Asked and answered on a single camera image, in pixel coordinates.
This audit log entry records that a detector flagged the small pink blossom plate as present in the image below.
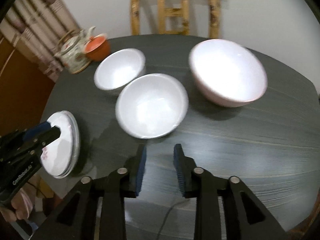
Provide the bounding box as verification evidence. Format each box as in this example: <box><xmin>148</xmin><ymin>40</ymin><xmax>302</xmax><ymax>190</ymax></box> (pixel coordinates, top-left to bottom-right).
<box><xmin>41</xmin><ymin>111</ymin><xmax>74</xmax><ymax>177</ymax></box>

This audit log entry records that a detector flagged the large peony flower plate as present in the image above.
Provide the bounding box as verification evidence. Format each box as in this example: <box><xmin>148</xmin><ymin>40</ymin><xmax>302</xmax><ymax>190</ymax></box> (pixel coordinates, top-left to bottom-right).
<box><xmin>61</xmin><ymin>110</ymin><xmax>81</xmax><ymax>179</ymax></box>

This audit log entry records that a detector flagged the white bowl with lettering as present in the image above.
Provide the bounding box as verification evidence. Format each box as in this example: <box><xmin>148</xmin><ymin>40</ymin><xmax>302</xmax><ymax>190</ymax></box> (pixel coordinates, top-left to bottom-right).
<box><xmin>116</xmin><ymin>73</ymin><xmax>189</xmax><ymax>139</ymax></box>

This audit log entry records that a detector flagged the white bowl blue print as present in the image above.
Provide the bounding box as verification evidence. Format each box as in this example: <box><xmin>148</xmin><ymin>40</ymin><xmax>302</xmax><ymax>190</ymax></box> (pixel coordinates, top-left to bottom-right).
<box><xmin>94</xmin><ymin>48</ymin><xmax>146</xmax><ymax>92</ymax></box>

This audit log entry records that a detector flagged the large pink bowl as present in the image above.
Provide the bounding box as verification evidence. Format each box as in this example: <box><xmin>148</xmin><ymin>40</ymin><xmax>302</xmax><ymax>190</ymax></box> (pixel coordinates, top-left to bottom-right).
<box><xmin>189</xmin><ymin>39</ymin><xmax>268</xmax><ymax>108</ymax></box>

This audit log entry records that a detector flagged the person's left hand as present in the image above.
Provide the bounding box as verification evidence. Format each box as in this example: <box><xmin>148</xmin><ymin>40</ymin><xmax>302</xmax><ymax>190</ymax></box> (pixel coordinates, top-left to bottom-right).
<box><xmin>1</xmin><ymin>189</ymin><xmax>33</xmax><ymax>223</ymax></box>

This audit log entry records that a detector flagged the dark wooden cabinet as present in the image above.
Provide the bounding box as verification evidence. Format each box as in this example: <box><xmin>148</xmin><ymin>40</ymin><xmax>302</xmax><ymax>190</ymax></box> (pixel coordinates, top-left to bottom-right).
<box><xmin>0</xmin><ymin>35</ymin><xmax>55</xmax><ymax>135</ymax></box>

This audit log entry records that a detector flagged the floral ceramic teapot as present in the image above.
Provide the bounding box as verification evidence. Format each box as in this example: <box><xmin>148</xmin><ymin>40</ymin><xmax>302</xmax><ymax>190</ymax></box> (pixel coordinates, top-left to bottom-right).
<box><xmin>54</xmin><ymin>26</ymin><xmax>95</xmax><ymax>74</ymax></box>

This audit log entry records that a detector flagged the orange lidded tea cup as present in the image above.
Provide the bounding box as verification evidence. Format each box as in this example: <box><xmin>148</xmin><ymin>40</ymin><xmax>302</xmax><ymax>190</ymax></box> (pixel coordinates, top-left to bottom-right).
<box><xmin>82</xmin><ymin>33</ymin><xmax>111</xmax><ymax>61</ymax></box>

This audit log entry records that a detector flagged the beige patterned curtain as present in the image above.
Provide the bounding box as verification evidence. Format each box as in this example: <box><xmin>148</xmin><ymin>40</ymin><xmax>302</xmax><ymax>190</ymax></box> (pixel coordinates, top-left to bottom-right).
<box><xmin>1</xmin><ymin>0</ymin><xmax>80</xmax><ymax>82</ymax></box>

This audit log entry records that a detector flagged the bamboo wooden chair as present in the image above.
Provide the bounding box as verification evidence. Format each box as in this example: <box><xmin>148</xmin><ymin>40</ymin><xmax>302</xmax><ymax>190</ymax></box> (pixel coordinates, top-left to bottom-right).
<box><xmin>130</xmin><ymin>0</ymin><xmax>221</xmax><ymax>39</ymax></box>

